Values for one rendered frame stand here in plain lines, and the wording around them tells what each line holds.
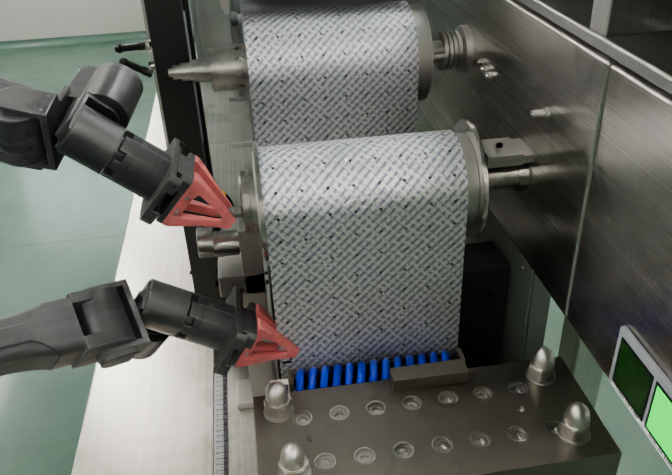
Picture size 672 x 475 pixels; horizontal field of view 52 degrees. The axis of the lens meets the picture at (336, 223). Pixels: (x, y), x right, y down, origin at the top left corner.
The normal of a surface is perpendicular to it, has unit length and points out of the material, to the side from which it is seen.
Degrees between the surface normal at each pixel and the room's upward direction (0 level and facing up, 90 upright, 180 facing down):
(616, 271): 90
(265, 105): 92
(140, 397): 0
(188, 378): 0
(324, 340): 90
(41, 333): 41
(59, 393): 0
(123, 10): 90
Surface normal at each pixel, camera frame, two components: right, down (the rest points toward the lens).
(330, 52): 0.12, 0.13
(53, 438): -0.04, -0.86
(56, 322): 0.54, -0.51
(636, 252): -0.99, 0.11
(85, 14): 0.15, 0.51
